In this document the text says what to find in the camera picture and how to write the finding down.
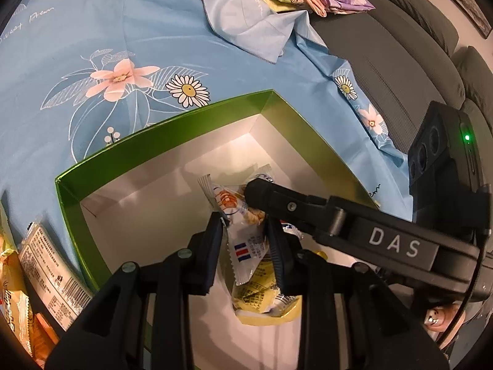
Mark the blue floral bedsheet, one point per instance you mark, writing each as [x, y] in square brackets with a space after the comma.
[115, 27]

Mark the light blue floral pillowcase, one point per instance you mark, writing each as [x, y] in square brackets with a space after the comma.
[246, 19]

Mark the framed wall picture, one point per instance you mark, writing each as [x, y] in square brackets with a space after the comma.
[462, 0]

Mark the green cardboard box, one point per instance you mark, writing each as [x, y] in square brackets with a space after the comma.
[173, 185]

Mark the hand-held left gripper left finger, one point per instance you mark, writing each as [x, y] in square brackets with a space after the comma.
[215, 239]

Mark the person's right hand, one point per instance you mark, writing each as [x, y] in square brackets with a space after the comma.
[437, 318]

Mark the orange snack packet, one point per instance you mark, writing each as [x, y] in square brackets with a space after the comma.
[42, 339]

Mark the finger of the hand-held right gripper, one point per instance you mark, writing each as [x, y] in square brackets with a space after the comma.
[292, 206]

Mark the yellow wafer snack packet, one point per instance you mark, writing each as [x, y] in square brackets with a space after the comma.
[11, 300]

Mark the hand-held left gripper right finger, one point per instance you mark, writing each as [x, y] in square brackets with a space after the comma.
[275, 248]

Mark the grey sofa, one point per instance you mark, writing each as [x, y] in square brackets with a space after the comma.
[385, 65]

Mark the pale yellow snack packet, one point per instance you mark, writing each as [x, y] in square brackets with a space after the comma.
[258, 296]

